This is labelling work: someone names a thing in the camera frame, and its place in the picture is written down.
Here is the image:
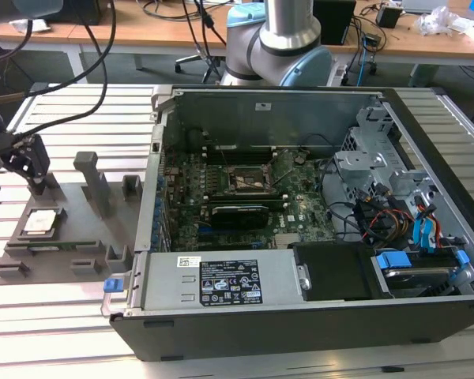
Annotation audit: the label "silver CPU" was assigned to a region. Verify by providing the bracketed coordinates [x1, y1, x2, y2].
[22, 208, 59, 235]

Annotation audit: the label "CPU socket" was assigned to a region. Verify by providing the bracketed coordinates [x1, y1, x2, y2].
[226, 163, 273, 195]

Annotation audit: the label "grey parts rack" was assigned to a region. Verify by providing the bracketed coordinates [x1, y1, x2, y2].
[0, 151, 145, 286]

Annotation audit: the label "black bag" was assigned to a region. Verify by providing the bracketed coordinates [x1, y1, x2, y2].
[0, 0, 103, 25]

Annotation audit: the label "blue case latch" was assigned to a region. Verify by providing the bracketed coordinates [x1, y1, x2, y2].
[102, 278, 124, 295]

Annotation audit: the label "wooden desk white legs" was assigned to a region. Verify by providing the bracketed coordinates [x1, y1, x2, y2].
[0, 0, 230, 84]
[319, 0, 474, 86]

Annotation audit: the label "silver power supply unit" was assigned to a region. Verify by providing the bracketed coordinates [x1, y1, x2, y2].
[141, 250, 303, 313]

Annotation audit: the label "office chair base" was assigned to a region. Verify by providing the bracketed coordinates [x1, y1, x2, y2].
[175, 53, 227, 84]

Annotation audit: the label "black RAM slot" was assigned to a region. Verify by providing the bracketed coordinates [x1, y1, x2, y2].
[203, 190, 281, 200]
[205, 152, 276, 165]
[207, 196, 290, 210]
[203, 144, 277, 155]

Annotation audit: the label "black graphics card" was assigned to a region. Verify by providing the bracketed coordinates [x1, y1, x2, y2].
[206, 201, 270, 231]

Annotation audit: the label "silver chipset heatsink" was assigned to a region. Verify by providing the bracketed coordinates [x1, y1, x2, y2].
[275, 232, 302, 249]

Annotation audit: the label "green motherboard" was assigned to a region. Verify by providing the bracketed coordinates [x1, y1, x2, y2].
[161, 146, 340, 253]

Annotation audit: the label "black open PC case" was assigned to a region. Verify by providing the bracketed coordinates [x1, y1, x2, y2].
[101, 84, 474, 362]

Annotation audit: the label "black plastic shroud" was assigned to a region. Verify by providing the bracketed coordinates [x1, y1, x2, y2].
[291, 241, 380, 303]

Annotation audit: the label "white power strip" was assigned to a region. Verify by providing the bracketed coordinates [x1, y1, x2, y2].
[331, 65, 348, 87]

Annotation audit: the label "silver metal drive cage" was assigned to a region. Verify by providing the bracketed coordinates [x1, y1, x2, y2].
[333, 104, 440, 207]

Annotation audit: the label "blue disk carrier with disk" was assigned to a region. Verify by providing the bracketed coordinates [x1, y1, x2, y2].
[370, 247, 474, 300]

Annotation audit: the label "small black box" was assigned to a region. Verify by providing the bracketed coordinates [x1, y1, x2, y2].
[375, 6, 403, 28]

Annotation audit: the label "grey laptop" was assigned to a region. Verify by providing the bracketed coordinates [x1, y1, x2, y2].
[401, 0, 448, 13]

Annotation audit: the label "clear plastic bag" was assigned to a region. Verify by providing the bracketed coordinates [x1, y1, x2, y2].
[413, 6, 459, 37]

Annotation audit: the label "red and yellow wires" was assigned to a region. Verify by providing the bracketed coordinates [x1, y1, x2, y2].
[363, 208, 416, 242]

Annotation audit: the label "blue flat data wire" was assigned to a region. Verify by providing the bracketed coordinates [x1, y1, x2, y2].
[412, 215, 440, 254]

